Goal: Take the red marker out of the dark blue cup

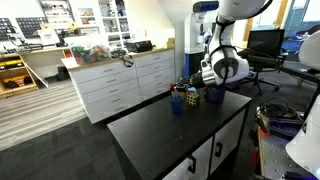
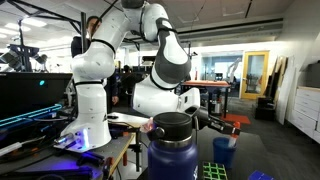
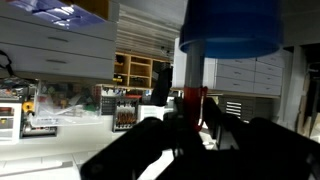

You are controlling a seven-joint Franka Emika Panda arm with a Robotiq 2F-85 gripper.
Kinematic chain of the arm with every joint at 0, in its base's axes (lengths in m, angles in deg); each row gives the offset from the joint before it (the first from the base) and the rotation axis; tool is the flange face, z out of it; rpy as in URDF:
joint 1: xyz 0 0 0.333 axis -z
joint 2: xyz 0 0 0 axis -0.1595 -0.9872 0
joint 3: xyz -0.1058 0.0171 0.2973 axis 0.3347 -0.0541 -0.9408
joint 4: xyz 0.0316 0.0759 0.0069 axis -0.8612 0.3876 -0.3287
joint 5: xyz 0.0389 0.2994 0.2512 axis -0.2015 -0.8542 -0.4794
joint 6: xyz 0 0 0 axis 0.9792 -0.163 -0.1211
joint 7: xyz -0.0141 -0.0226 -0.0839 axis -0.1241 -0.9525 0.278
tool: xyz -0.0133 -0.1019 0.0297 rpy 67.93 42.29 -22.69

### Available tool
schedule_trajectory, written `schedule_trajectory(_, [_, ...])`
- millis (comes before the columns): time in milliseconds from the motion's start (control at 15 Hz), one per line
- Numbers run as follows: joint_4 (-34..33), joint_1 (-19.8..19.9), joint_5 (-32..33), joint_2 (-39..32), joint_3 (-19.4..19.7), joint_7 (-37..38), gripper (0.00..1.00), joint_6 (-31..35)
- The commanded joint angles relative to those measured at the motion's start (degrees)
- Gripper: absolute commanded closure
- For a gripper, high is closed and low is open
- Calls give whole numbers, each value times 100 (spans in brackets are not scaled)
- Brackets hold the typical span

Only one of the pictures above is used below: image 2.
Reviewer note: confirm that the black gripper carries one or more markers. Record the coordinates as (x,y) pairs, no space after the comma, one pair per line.
(201,118)

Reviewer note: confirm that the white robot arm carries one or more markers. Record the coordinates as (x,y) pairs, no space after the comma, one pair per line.
(93,66)

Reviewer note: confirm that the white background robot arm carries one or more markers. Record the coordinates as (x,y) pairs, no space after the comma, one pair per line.
(233,66)

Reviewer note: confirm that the dark blue cup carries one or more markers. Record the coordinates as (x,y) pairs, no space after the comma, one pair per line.
(221,153)

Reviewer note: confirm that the red floor mat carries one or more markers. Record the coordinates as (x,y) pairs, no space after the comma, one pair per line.
(238,119)

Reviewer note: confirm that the black floor crate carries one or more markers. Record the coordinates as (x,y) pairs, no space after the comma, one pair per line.
(265,111)

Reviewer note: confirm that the green grid rack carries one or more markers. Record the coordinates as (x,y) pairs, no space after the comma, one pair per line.
(215,171)

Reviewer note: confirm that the orange top table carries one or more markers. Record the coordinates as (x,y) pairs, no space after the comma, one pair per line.
(206,83)

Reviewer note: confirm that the yellow framed door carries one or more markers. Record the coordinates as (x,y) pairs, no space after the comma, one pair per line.
(244,76)

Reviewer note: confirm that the navy water bottle black lid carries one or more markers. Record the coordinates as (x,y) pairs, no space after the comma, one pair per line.
(172,156)

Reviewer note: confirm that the blue puzzle cube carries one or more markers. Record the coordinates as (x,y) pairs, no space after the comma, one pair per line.
(260,175)

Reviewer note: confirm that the stack of leaning boards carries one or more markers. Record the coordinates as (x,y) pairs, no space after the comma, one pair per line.
(283,90)

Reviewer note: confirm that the white drawer cabinet wood top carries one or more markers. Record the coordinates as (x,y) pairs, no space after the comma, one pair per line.
(305,110)

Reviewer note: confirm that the white sheet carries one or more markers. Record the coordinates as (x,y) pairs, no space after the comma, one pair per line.
(128,119)

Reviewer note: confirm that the black box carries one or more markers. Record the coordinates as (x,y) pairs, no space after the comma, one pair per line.
(314,75)

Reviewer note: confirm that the grey robot mounting table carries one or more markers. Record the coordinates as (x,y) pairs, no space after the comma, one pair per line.
(110,150)

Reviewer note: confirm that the person in dark jacket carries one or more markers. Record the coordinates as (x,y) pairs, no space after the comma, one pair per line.
(77,46)

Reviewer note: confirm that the black monitor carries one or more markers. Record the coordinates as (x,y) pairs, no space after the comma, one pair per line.
(26,93)

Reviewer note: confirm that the black tripod light rig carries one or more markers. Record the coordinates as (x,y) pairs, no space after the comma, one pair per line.
(23,53)

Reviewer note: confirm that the black overhead frame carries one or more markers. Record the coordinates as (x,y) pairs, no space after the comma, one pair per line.
(83,41)

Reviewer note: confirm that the blue metal rail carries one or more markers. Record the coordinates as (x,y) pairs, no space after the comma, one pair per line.
(33,115)

